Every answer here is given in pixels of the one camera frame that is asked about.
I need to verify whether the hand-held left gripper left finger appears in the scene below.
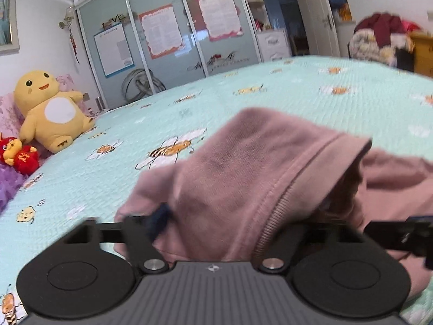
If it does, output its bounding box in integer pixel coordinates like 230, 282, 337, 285
64, 203, 172, 275

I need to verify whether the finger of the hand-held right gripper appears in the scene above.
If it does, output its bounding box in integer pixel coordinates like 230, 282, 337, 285
363, 215, 433, 268

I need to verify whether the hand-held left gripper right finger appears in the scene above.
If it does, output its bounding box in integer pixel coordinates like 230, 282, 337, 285
259, 220, 373, 275

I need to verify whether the pink sweatshirt with red print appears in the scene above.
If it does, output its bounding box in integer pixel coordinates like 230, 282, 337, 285
113, 107, 433, 298

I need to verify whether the pile of bedding and clothes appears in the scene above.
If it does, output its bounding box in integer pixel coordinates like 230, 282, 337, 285
348, 12, 422, 72

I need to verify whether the yellow plush toy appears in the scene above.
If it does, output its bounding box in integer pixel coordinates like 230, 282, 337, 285
14, 70, 94, 154

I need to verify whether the red plush toy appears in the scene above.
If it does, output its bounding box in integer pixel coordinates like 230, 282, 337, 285
0, 134, 39, 176

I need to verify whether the purple ruffled pillow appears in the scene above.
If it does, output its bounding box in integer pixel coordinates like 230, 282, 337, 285
0, 164, 26, 214

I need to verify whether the mint bee-print quilted bedspread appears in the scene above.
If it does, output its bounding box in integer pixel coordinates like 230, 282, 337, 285
0, 56, 433, 325

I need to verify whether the wardrobe with sliding glass doors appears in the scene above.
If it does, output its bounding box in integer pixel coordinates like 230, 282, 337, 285
69, 0, 263, 109

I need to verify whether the blue bordered paper poster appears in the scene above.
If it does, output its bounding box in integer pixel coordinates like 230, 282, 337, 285
94, 23, 135, 78

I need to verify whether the yellow wooden dresser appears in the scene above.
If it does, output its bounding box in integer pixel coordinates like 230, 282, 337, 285
409, 31, 433, 75

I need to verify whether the pink bordered paper poster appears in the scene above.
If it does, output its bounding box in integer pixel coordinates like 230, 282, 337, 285
138, 4, 186, 60
195, 0, 244, 42

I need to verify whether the red hanging ornament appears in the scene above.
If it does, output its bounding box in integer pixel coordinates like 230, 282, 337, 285
68, 29, 80, 64

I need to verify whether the white drawer cabinet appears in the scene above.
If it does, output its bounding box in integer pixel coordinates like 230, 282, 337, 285
255, 29, 292, 62

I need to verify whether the white door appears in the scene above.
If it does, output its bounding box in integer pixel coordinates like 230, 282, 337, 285
291, 0, 340, 58

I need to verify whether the framed wedding photo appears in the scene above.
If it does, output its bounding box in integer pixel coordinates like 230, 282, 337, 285
0, 0, 20, 55

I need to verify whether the wall lamp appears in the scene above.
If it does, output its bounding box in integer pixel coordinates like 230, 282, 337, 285
58, 7, 76, 29

